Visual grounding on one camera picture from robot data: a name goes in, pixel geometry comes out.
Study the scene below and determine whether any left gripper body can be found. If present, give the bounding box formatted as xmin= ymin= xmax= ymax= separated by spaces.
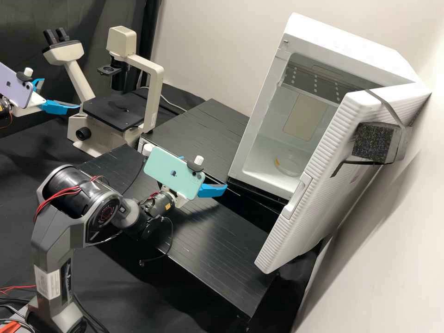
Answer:
xmin=13 ymin=92 xmax=48 ymax=117

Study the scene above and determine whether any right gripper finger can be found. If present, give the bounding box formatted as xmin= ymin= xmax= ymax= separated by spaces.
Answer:
xmin=197 ymin=183 xmax=228 ymax=199

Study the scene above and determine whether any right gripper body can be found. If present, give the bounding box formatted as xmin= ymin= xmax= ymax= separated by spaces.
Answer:
xmin=160 ymin=186 xmax=191 ymax=209

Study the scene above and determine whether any incubator door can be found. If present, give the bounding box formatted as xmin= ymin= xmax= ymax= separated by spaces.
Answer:
xmin=253 ymin=82 xmax=432 ymax=275

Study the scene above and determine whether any white incubator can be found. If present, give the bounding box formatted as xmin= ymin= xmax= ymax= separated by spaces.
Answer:
xmin=227 ymin=12 xmax=432 ymax=204

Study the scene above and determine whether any black platform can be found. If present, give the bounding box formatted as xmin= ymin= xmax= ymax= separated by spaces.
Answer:
xmin=74 ymin=145 xmax=282 ymax=319
xmin=138 ymin=98 xmax=290 ymax=209

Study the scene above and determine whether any cream microscope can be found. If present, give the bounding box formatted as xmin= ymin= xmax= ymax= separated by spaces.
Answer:
xmin=42 ymin=27 xmax=166 ymax=157

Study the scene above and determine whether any petri dish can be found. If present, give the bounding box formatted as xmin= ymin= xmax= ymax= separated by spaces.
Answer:
xmin=274 ymin=152 xmax=303 ymax=177

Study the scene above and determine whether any left wrist camera phone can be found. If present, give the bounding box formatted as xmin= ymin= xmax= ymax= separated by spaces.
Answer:
xmin=0 ymin=62 xmax=36 ymax=109

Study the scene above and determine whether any wrist camera phone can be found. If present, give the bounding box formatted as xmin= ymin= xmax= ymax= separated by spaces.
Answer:
xmin=143 ymin=144 xmax=209 ymax=202
xmin=0 ymin=62 xmax=36 ymax=109

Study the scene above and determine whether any right wrist camera phone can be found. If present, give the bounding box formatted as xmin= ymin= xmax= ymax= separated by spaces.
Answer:
xmin=143 ymin=144 xmax=209 ymax=202

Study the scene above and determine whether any black cable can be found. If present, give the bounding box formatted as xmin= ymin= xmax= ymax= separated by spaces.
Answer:
xmin=138 ymin=216 xmax=175 ymax=268

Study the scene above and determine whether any white cable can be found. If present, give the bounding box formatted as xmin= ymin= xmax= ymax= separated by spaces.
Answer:
xmin=162 ymin=97 xmax=188 ymax=113

